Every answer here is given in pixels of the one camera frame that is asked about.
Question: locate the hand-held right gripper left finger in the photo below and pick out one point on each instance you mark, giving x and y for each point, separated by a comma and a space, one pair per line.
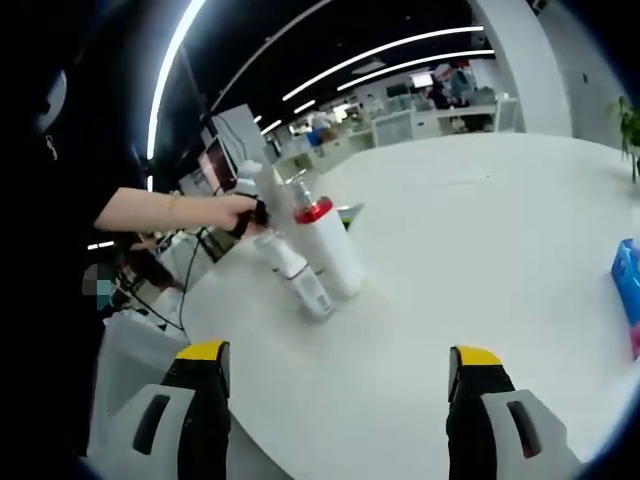
200, 415

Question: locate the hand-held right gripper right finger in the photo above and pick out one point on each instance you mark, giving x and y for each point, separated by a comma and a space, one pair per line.
475, 415

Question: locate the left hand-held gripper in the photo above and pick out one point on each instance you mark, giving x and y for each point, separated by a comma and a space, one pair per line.
249, 180

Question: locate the tall white skincare tube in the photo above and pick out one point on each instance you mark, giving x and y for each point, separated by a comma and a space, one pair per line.
277, 205

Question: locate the green black skincare mask packet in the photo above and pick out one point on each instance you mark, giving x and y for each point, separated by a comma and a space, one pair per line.
353, 212

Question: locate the white red-collared skincare pump bottle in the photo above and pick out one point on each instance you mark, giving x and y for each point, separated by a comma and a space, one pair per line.
330, 255

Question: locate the small clear-capped skincare bottle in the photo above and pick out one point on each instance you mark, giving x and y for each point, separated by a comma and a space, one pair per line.
297, 280

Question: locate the person's left hand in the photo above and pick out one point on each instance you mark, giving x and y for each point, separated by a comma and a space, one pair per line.
227, 214

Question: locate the pink screen monitor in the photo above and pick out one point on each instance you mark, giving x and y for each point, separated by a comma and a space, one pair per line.
217, 167

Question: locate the blue tissue pack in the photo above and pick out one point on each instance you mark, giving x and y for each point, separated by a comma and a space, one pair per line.
629, 295

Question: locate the person's dark clothing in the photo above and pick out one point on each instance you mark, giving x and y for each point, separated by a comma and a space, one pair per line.
50, 225

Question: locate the white mesh office chair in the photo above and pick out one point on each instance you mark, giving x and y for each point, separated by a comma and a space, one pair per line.
507, 114

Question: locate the green potted plant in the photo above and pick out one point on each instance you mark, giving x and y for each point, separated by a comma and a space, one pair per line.
627, 130

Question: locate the wall screen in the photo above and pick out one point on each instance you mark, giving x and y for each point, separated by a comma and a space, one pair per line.
422, 79

